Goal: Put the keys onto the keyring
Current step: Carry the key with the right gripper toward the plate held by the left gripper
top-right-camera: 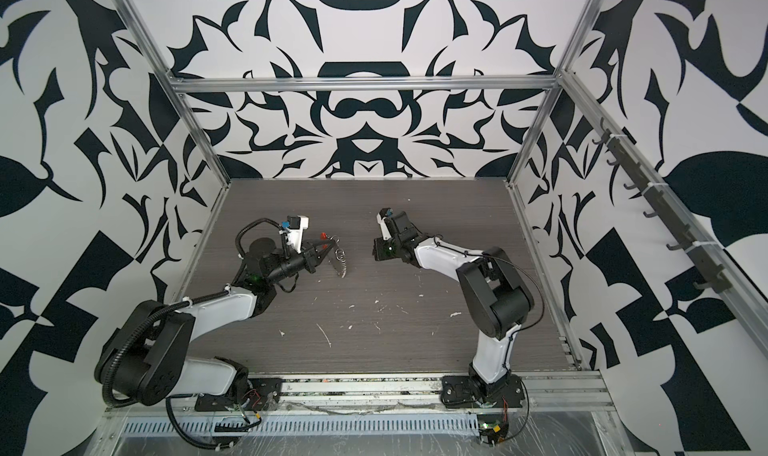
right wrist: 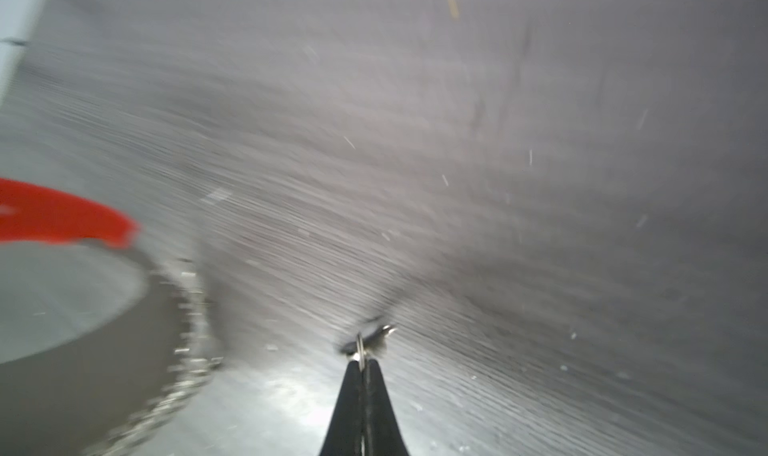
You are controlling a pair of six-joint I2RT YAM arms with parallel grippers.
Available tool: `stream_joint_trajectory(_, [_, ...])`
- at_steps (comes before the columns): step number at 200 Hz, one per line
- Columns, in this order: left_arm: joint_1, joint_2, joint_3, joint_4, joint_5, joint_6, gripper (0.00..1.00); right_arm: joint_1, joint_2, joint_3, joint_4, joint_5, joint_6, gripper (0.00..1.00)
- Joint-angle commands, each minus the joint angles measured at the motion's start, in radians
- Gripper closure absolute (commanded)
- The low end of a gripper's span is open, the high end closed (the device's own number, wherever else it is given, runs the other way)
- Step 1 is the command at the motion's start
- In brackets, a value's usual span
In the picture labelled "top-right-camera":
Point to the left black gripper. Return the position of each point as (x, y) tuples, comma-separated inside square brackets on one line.
[(312, 258)]

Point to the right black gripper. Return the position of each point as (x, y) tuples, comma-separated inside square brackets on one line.
[(381, 245)]

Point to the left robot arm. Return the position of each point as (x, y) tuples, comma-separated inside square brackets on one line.
[(147, 360)]

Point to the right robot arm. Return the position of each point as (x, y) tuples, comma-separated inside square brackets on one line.
[(498, 297)]

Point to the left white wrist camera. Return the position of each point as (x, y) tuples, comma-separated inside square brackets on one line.
[(292, 230)]

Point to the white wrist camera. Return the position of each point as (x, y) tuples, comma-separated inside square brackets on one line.
[(385, 221), (292, 230)]

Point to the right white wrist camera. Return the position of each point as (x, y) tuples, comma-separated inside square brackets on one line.
[(385, 221)]

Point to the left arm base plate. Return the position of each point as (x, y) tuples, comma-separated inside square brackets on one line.
[(256, 394)]

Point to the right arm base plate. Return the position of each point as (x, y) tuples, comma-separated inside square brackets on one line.
[(471, 391)]

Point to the aluminium frame crossbar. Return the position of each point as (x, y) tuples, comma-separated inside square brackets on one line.
[(373, 83)]

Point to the white slotted cable duct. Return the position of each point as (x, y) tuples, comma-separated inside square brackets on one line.
[(313, 425)]

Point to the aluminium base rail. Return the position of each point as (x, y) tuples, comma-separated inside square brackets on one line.
[(538, 391)]

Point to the black wall hook rack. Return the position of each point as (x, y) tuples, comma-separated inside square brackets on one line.
[(660, 198)]

